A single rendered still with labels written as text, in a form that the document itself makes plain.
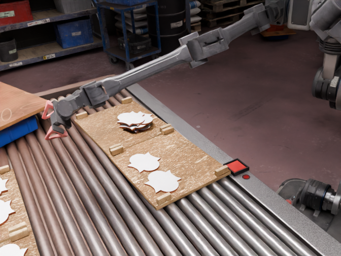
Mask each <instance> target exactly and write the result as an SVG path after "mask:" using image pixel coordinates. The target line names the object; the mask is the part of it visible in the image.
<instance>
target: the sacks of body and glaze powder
mask: <svg viewBox="0 0 341 256"><path fill-rule="evenodd" d="M189 4H190V20H191V26H192V30H191V33H193V32H196V31H201V22H199V21H200V20H201V17H199V16H197V15H196V14H197V13H199V12H200V9H199V8H198V7H199V6H200V2H199V1H197V0H189ZM113 11H114V10H113ZM114 12H116V13H118V14H117V15H116V16H115V19H117V20H118V21H117V22H116V23H115V26H116V33H117V35H118V36H122V35H123V27H122V19H121V12H117V11H114ZM133 16H134V25H135V33H136V34H138V35H141V36H144V37H148V36H149V35H148V24H147V14H146V7H143V8H139V9H135V10H133ZM124 17H125V25H126V34H127V35H131V34H133V32H132V23H131V14H130V11H127V12H124Z"/></svg>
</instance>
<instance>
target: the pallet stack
mask: <svg viewBox="0 0 341 256"><path fill-rule="evenodd" d="M197 1H199V2H200V6H199V7H198V8H199V9H200V12H199V13H197V14H196V15H197V16H199V17H201V20H200V21H199V22H201V24H204V23H207V27H208V28H212V27H216V26H221V25H225V24H229V23H233V22H237V21H239V20H241V19H242V18H239V15H240V14H244V10H246V9H248V8H251V7H253V6H256V5H258V4H259V3H261V2H265V0H197ZM248 5H250V6H248ZM228 17H230V21H226V22H222V23H218V24H217V23H216V21H217V20H220V19H224V18H228Z"/></svg>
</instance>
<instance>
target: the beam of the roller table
mask: <svg viewBox="0 0 341 256"><path fill-rule="evenodd" d="M125 90H127V91H128V92H129V93H130V94H131V95H132V96H133V97H135V98H136V99H137V100H138V101H139V102H140V103H142V104H143V105H144V106H145V107H146V108H147V109H148V110H150V111H151V112H152V113H153V114H154V115H155V116H157V117H158V118H159V119H161V120H162V121H164V122H165V123H167V124H169V123H170V124H171V125H172V126H173V127H174V130H175V131H177V132H178V133H179V134H181V135H182V136H184V137H185V138H186V139H188V140H189V141H190V142H192V143H193V144H194V145H196V146H197V147H199V148H200V149H201V150H203V151H204V152H205V153H207V154H208V155H210V156H211V157H212V158H214V159H215V160H216V161H218V162H219V163H221V164H222V165H223V164H224V163H227V162H229V161H232V160H233V159H232V158H231V157H230V156H229V155H228V154H226V153H225V152H224V151H222V150H221V149H220V148H219V147H217V146H216V145H215V144H214V143H212V142H211V141H210V140H208V139H207V138H206V137H205V136H203V135H202V134H201V133H200V132H198V131H197V130H196V129H194V128H193V127H192V126H191V125H189V124H188V123H187V122H185V121H184V120H183V119H182V118H180V117H179V116H178V115H177V114H175V113H174V112H173V111H172V110H170V109H169V108H168V107H167V106H165V105H164V104H163V103H161V102H160V101H159V100H158V99H156V98H155V97H153V96H152V95H151V94H150V93H148V92H147V91H146V90H145V89H143V88H142V87H141V86H139V85H138V84H137V83H136V84H133V85H131V86H129V87H127V88H125ZM245 174H247V175H249V176H250V179H243V178H242V176H243V175H245ZM226 177H227V178H228V179H229V180H230V181H231V182H233V183H234V184H235V185H236V186H237V187H238V188H240V189H241V190H242V191H243V192H244V193H245V194H247V195H248V196H249V197H250V198H251V199H252V200H253V201H255V202H256V203H257V204H258V205H259V206H260V207H261V208H263V209H264V210H265V211H266V212H267V213H268V214H270V215H271V216H272V217H273V218H274V219H275V220H276V221H278V222H279V223H280V224H281V225H282V226H283V227H285V228H286V229H287V230H288V231H289V232H290V233H291V234H293V235H294V236H295V237H296V238H297V239H298V240H299V241H301V242H302V243H303V244H304V245H305V246H306V247H308V248H309V249H310V250H311V251H312V252H313V253H315V254H316V255H317V256H341V244H340V243H339V242H338V241H337V240H335V239H334V238H333V237H332V236H330V235H329V234H328V233H327V232H325V231H324V230H323V229H322V228H320V227H319V226H318V225H316V224H315V223H314V222H313V221H311V220H310V219H309V218H308V217H306V216H305V215H304V214H302V213H301V212H300V211H299V210H297V209H296V208H295V207H293V206H292V205H291V204H290V203H288V202H287V201H286V200H285V199H283V198H282V197H281V196H279V195H278V194H277V193H276V192H275V191H273V190H272V189H271V188H269V187H268V186H267V185H266V184H264V183H263V182H262V181H261V180H259V179H258V178H257V177H255V176H254V175H253V174H252V173H250V172H249V171H246V172H244V173H241V174H239V175H237V176H233V175H232V174H229V175H227V176H226Z"/></svg>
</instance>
